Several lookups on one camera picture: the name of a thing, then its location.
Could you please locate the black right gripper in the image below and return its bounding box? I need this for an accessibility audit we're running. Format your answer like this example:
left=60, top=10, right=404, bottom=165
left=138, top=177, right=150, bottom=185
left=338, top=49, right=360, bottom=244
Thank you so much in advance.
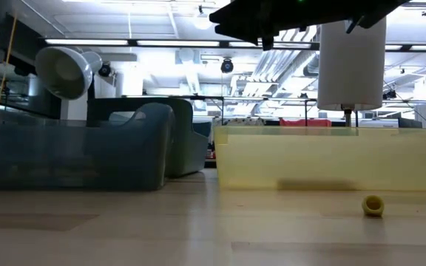
left=209, top=0, right=347, bottom=52

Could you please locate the teal plastic bin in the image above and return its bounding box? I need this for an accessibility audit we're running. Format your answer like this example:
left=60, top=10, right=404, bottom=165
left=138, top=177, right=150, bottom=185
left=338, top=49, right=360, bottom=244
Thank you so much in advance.
left=87, top=96, right=212, bottom=178

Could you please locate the yellow translucent plastic bin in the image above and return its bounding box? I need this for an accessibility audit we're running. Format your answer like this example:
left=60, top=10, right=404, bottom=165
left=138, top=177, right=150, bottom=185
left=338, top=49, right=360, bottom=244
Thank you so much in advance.
left=214, top=126, right=426, bottom=192

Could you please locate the smoky grey translucent bin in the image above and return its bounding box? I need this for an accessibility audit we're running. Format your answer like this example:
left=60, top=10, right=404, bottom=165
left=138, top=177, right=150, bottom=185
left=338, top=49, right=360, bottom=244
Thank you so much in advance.
left=0, top=102, right=176, bottom=192

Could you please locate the round ceiling lamp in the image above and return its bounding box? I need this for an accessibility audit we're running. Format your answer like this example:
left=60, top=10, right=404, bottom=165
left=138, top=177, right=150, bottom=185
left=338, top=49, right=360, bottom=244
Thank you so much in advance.
left=193, top=4, right=214, bottom=31

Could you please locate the red background object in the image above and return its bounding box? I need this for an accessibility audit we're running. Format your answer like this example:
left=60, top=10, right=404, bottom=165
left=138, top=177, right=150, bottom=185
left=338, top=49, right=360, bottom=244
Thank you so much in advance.
left=279, top=117, right=332, bottom=128

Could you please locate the white cylinder shade table lamp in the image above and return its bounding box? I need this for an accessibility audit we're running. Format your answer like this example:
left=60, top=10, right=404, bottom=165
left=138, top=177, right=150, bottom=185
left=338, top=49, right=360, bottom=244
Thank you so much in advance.
left=317, top=16, right=388, bottom=129

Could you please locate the white gooseneck desk lamp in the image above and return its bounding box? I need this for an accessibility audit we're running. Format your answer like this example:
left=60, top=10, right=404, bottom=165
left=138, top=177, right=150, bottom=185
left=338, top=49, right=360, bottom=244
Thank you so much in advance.
left=34, top=46, right=104, bottom=101

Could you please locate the yellow eraser cap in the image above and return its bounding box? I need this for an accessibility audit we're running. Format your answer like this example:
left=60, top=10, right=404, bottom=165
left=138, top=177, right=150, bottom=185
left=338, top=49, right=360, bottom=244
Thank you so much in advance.
left=361, top=194, right=385, bottom=218

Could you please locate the black ceiling camera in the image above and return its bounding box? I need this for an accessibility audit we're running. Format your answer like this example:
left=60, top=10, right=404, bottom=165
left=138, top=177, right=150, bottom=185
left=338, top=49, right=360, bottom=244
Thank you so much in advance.
left=98, top=61, right=112, bottom=78
left=220, top=57, right=234, bottom=74

